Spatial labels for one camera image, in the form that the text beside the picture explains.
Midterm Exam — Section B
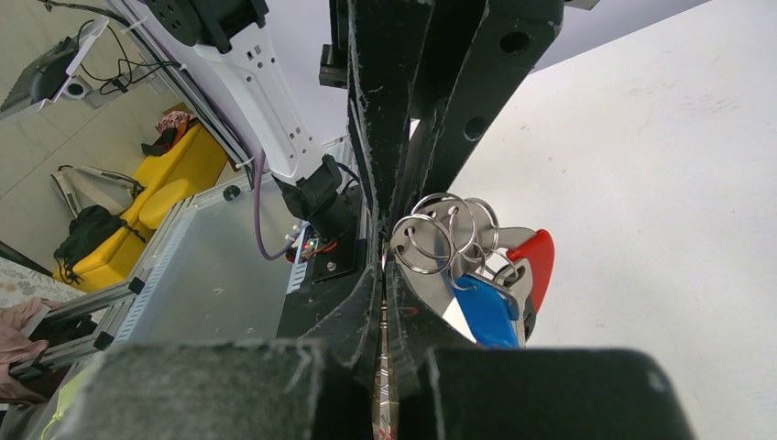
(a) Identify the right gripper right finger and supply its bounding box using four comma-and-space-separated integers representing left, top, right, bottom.
386, 258, 475, 439

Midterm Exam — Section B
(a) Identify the yellow bin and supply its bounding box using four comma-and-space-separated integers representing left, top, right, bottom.
54, 123, 227, 293

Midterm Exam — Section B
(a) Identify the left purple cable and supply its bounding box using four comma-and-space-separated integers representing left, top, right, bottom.
252, 151, 305, 262

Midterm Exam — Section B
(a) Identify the blue key tag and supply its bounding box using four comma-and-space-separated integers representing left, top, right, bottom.
454, 273, 521, 348

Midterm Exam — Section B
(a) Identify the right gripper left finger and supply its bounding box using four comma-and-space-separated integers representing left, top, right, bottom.
306, 265, 381, 439

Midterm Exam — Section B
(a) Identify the key organizer with red handle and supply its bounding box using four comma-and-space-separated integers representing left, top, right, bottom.
378, 192, 556, 440

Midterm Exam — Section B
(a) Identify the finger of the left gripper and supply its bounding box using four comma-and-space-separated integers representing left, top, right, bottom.
347, 1, 434, 234
394, 0, 564, 218

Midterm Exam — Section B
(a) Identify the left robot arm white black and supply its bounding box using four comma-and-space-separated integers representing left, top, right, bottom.
113, 1, 565, 237

